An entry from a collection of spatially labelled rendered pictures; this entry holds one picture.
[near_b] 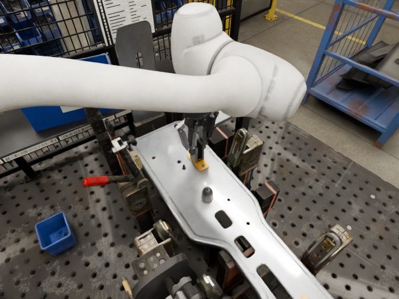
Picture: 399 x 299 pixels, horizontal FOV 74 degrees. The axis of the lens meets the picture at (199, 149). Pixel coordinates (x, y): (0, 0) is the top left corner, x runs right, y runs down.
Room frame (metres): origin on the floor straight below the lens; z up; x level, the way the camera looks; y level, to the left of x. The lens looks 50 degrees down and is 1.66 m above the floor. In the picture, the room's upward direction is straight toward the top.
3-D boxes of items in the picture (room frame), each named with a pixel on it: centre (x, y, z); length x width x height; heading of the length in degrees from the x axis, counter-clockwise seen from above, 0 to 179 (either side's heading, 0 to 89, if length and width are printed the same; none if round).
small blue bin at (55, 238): (0.38, 0.51, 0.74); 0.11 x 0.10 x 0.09; 33
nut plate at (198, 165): (0.52, 0.01, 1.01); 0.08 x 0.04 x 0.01; 34
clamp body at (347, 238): (0.25, -0.32, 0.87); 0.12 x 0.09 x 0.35; 123
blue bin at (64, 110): (0.75, 0.44, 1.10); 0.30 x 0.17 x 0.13; 114
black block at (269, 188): (0.42, -0.20, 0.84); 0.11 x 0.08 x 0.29; 123
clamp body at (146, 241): (0.24, 0.11, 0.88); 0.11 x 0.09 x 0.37; 123
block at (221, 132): (0.65, -0.07, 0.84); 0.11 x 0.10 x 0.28; 123
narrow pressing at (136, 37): (0.72, 0.18, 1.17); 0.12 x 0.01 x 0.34; 123
